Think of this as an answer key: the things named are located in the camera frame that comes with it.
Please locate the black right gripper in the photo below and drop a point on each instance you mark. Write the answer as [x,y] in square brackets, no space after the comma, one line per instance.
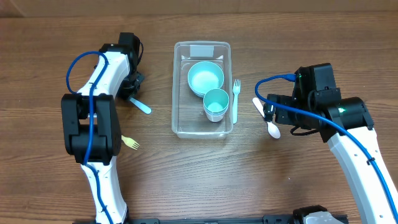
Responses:
[280,116]

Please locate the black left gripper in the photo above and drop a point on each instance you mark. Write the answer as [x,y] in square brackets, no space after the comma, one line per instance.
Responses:
[127,94]

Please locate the pink plastic spoon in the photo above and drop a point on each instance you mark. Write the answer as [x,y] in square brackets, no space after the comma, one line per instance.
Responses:
[272,128]

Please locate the light blue plastic fork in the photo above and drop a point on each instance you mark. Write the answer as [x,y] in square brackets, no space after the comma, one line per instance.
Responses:
[144,108]

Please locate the green plastic fork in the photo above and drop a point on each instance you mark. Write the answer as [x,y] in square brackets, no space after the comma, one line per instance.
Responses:
[236,92]

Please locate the green plastic cup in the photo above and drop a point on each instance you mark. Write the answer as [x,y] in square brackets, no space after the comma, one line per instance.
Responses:
[216,101]

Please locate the yellow plastic fork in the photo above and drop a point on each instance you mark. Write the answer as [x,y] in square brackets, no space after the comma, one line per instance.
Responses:
[129,142]

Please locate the green plastic bowl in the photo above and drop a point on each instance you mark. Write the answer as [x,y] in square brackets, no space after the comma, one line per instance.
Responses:
[205,76]

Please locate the pink plastic cup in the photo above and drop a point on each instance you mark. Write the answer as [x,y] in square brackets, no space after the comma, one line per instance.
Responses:
[215,117]

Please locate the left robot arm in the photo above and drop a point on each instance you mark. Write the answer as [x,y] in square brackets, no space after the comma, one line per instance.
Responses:
[91,127]

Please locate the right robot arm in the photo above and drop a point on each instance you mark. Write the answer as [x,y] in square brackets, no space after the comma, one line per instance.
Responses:
[345,124]

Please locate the clear plastic container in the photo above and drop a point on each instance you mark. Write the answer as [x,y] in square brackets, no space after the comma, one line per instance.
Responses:
[188,114]

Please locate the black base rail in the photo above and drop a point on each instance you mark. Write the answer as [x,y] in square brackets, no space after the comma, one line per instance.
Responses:
[311,214]

